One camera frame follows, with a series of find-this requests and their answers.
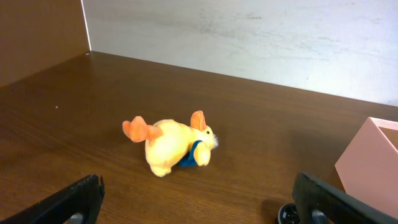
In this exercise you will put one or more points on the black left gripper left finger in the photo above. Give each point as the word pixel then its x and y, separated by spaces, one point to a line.
pixel 79 202

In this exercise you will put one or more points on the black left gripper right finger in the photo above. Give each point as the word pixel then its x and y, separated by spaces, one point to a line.
pixel 319 202

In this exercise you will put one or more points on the small black round wheel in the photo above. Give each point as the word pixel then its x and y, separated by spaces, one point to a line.
pixel 288 214

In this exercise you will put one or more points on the yellow plush bunny toy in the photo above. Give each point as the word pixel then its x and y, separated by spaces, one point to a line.
pixel 169 143

